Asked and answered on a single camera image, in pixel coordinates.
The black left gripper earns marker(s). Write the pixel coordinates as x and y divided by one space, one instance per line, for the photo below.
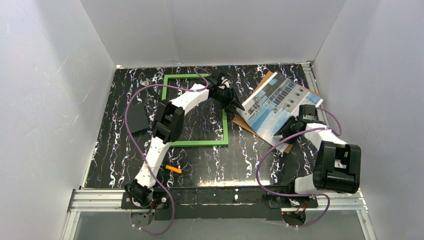
227 96

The aluminium rail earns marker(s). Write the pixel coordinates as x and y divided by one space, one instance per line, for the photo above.
313 86
109 200

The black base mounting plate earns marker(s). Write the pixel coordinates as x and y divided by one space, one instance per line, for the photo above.
248 202

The aluminium rail right side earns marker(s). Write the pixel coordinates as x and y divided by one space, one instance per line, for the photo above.
313 86

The orange handled screwdriver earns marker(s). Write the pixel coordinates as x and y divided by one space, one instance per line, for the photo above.
173 169

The green wooden photo frame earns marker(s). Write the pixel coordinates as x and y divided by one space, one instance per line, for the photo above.
200 143

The black small tool on table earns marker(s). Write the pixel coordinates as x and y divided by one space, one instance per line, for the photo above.
152 89

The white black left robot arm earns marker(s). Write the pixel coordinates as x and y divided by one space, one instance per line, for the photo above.
167 128

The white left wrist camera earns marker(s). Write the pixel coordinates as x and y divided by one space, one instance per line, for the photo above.
225 83

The aluminium rail front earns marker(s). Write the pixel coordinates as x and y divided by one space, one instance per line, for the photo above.
109 200

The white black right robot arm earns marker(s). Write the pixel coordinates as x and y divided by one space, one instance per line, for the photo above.
337 166

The building and sky photo print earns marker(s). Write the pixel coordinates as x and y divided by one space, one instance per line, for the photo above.
271 106

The black square pad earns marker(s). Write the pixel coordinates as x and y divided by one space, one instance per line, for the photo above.
137 118

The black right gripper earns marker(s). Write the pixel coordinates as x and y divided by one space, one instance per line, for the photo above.
286 129

